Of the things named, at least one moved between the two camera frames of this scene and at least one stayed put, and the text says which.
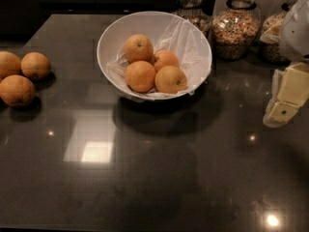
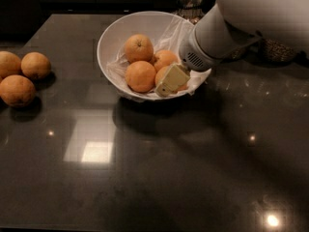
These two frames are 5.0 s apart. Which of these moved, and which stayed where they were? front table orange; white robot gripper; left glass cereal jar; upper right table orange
Moved: white robot gripper
Stayed: front table orange; upper right table orange; left glass cereal jar
